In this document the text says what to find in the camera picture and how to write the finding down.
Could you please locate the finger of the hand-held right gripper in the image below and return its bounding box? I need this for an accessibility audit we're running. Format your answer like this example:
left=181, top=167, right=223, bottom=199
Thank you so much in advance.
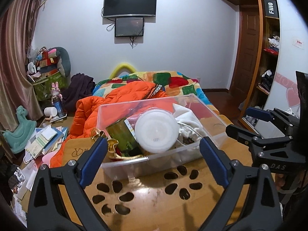
left=245, top=106, right=301, bottom=127
left=226, top=124, right=293, bottom=152

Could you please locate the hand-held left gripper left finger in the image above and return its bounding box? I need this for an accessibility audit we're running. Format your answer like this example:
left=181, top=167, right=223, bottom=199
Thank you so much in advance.
left=26, top=137, right=109, bottom=231

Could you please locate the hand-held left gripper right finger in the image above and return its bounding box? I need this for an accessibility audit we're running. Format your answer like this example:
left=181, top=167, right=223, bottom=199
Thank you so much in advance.
left=199, top=137, right=283, bottom=231

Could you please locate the gold ribbon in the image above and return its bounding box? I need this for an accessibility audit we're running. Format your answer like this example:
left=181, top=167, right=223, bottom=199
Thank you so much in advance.
left=91, top=129, right=147, bottom=162

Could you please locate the green glass bottle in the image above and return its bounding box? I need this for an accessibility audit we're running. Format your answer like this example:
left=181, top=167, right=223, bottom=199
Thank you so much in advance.
left=105, top=117, right=142, bottom=157

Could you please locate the white cloth pouch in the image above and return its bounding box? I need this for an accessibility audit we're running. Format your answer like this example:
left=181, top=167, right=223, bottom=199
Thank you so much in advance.
left=172, top=103, right=205, bottom=147

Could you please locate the clear plastic storage box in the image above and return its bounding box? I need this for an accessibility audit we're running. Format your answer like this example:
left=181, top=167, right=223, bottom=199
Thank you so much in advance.
left=97, top=93, right=228, bottom=180

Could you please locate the white round plastic lid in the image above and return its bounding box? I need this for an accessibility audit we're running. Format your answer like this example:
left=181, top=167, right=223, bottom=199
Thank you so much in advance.
left=135, top=109, right=180, bottom=154

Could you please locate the person's right hand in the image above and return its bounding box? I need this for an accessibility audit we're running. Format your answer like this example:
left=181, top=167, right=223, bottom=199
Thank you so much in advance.
left=275, top=173, right=287, bottom=189

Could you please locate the orange puffer jacket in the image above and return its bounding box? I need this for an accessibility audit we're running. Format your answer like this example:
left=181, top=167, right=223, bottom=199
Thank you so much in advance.
left=50, top=80, right=169, bottom=167

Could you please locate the wooden wardrobe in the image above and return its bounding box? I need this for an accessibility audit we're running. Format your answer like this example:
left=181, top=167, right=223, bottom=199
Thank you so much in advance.
left=212, top=0, right=283, bottom=130

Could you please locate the pile of papers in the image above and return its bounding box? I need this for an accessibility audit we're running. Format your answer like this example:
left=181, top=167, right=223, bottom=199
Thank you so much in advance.
left=14, top=123, right=69, bottom=222

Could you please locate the brown wooden door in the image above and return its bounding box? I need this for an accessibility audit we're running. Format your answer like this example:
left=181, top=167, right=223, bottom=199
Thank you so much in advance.
left=228, top=5, right=261, bottom=97

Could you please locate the white mug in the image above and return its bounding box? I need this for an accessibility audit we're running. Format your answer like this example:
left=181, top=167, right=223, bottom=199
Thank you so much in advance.
left=44, top=106, right=58, bottom=119

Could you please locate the wooden desk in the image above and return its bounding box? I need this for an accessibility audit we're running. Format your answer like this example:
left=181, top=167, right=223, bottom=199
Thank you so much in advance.
left=50, top=115, right=280, bottom=231

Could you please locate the pink bunny bottle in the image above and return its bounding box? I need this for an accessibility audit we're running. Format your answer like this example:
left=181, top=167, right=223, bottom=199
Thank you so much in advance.
left=51, top=82, right=64, bottom=115

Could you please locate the dark purple cloth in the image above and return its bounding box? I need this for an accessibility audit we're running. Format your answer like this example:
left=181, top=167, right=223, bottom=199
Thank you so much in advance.
left=63, top=73, right=96, bottom=112

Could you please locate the teal rocking horse toy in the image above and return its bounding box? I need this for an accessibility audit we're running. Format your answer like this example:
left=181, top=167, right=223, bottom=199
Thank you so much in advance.
left=1, top=105, right=36, bottom=154

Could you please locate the white wardrobe door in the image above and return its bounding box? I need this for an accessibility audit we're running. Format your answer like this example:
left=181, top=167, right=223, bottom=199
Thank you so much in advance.
left=255, top=0, right=308, bottom=140

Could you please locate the colourful patchwork blanket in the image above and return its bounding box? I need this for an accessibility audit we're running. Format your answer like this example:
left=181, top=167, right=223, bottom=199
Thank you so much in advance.
left=93, top=70, right=220, bottom=116

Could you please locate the green gift box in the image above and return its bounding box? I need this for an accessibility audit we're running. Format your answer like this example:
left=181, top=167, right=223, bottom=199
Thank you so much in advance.
left=32, top=70, right=69, bottom=101

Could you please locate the grey plush cushion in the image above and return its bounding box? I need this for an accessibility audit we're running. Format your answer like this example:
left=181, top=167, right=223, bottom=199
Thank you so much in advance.
left=54, top=47, right=71, bottom=77

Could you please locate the red gift box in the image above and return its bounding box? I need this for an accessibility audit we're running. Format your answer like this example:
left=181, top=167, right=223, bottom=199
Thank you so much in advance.
left=37, top=50, right=59, bottom=68

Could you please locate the pink striped curtain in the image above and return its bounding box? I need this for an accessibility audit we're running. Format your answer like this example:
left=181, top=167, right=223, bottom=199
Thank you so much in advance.
left=0, top=0, right=49, bottom=130

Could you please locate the yellow foam ring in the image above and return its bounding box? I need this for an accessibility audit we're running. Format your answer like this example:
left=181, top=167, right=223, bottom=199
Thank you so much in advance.
left=110, top=63, right=136, bottom=79

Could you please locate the small black wall monitor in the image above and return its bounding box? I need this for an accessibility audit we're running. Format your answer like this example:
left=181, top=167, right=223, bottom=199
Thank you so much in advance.
left=115, top=17, right=145, bottom=38

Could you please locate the black wall television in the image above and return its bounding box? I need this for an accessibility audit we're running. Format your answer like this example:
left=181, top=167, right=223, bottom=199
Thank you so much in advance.
left=103, top=0, right=157, bottom=18

